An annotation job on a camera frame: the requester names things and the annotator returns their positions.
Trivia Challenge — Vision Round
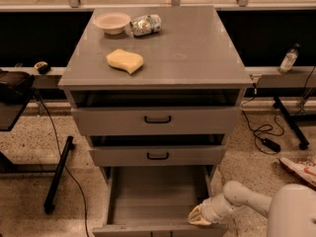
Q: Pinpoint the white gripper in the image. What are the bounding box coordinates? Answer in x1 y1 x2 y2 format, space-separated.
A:
189 197 230 226

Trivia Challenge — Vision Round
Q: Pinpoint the black power adapter cable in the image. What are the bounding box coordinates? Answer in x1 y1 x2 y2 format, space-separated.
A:
241 82 286 156

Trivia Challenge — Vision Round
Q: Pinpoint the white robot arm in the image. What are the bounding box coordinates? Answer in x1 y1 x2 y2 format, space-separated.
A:
188 181 316 237

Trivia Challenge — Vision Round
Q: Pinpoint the grey bottom drawer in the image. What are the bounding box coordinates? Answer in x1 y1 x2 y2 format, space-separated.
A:
93 166 227 237

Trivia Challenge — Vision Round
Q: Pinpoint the black floor cable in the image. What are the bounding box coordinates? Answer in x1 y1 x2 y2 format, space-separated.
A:
34 90 91 237

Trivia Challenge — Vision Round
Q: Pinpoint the white red sneaker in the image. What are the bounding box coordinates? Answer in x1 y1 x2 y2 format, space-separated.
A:
278 157 316 189

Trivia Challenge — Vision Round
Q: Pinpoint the yellow sponge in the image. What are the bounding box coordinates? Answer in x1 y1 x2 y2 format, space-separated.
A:
106 48 144 74

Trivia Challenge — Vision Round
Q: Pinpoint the white bowl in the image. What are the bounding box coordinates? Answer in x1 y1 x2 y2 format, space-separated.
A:
94 13 130 36

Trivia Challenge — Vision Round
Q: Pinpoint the grey drawer cabinet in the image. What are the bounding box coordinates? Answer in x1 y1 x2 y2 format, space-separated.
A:
57 5 254 183

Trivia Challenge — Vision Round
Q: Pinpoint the grey middle drawer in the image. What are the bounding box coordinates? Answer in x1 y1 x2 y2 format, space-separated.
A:
90 145 225 167

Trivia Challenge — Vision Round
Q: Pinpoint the black wheeled stand leg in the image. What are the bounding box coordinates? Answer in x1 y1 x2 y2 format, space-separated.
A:
274 97 309 150

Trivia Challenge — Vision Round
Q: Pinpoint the black side table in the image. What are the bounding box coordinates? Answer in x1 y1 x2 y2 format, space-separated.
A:
0 87 76 215

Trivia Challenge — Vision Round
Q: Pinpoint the black bag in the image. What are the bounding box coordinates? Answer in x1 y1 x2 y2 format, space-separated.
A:
0 70 35 104

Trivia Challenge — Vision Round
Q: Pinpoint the grey top drawer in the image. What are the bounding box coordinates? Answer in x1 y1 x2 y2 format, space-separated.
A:
72 107 240 135

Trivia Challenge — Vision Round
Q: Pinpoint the clear plastic bottle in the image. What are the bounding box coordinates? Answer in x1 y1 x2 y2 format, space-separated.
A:
278 43 300 73

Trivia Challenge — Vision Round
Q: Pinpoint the grey drawer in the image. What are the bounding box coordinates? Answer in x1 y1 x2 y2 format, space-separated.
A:
90 145 225 167
93 166 227 237
72 107 240 135

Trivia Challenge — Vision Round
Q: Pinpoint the tape measure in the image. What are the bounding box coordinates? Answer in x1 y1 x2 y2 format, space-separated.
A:
34 61 50 74

